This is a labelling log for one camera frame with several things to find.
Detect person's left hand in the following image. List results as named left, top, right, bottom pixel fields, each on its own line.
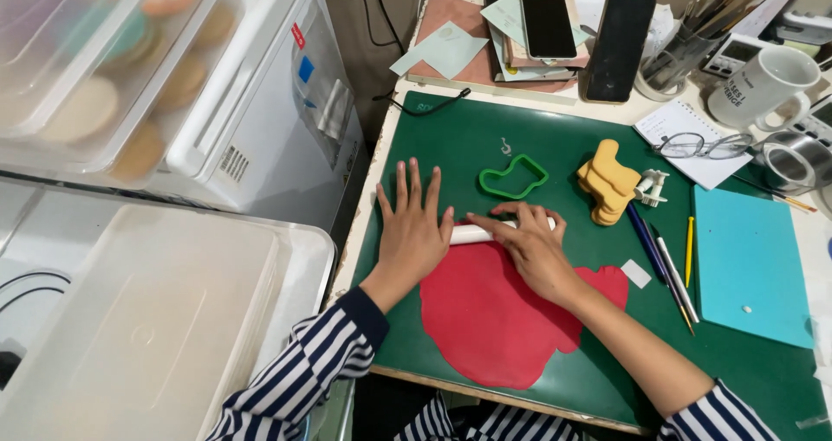
left=376, top=158, right=456, bottom=292

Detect person's right hand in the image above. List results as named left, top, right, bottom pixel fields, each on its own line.
left=465, top=201, right=581, bottom=307

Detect white rolling pin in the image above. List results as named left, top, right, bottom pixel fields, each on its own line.
left=448, top=217, right=558, bottom=246

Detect green stocking cookie cutter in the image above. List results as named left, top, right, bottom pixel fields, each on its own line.
left=479, top=154, right=550, bottom=201

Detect red fondant sheet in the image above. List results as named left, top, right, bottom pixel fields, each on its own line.
left=419, top=223, right=630, bottom=391

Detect small white square piece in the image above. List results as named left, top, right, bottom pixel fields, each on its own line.
left=620, top=259, right=653, bottom=290

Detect green cutting mat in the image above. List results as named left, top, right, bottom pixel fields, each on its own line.
left=351, top=90, right=816, bottom=439

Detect white plastic plunger cutter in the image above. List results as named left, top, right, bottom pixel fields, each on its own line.
left=634, top=169, right=671, bottom=208

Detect yellow modelling tool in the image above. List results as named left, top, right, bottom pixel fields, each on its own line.
left=684, top=216, right=696, bottom=290

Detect navy white striped shirt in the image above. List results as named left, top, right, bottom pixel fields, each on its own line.
left=205, top=286, right=782, bottom=441

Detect clear plastic bag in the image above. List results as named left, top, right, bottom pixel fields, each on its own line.
left=290, top=21, right=358, bottom=170

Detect eyeglasses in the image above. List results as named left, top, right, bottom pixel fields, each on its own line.
left=653, top=132, right=755, bottom=161

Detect stack of notebooks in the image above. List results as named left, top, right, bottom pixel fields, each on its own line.
left=481, top=0, right=592, bottom=84

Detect pale green paper sheet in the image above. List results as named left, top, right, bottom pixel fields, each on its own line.
left=480, top=0, right=590, bottom=49
left=389, top=20, right=490, bottom=81

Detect white spiral notebook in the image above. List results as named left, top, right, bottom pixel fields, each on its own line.
left=633, top=98, right=755, bottom=191

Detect white appliance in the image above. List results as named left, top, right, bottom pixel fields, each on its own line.
left=144, top=0, right=369, bottom=235

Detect turquoise foam pad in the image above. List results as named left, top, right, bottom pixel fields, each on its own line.
left=692, top=185, right=816, bottom=350

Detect large black smartphone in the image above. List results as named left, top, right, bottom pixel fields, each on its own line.
left=580, top=0, right=658, bottom=106

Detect smartphone with white edge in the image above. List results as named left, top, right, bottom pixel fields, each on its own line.
left=519, top=0, right=579, bottom=64

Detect pink board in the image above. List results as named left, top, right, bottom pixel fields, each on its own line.
left=406, top=0, right=580, bottom=99

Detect glass jar of brushes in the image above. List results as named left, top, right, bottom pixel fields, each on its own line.
left=633, top=0, right=790, bottom=103

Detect thin wooden paintbrush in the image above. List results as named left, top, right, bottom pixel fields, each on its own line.
left=731, top=173, right=819, bottom=214

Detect white lidded plastic container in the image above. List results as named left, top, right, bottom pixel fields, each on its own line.
left=0, top=177, right=338, bottom=441

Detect white mug with black print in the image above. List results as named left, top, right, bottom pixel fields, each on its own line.
left=706, top=45, right=823, bottom=133

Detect white digital timer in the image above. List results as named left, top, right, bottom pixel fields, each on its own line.
left=700, top=33, right=776, bottom=80

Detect white device with display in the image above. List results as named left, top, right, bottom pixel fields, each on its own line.
left=788, top=93, right=832, bottom=151

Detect clear box of round cookies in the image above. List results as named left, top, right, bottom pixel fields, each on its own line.
left=0, top=0, right=247, bottom=191

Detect white machine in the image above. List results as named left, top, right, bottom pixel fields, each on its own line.
left=773, top=0, right=832, bottom=47

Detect blue handled modelling tool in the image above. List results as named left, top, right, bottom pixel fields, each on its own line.
left=625, top=202, right=670, bottom=286

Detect black cord strap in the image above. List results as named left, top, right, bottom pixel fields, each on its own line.
left=372, top=87, right=473, bottom=117

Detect silver handled paintbrush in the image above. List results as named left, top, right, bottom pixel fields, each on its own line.
left=650, top=225, right=700, bottom=325

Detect black power cable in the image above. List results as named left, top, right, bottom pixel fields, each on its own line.
left=360, top=0, right=425, bottom=57

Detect shiny metal ring cutter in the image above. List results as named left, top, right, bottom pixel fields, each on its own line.
left=753, top=130, right=832, bottom=196

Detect black cable loops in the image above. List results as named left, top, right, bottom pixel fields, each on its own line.
left=0, top=269, right=74, bottom=316

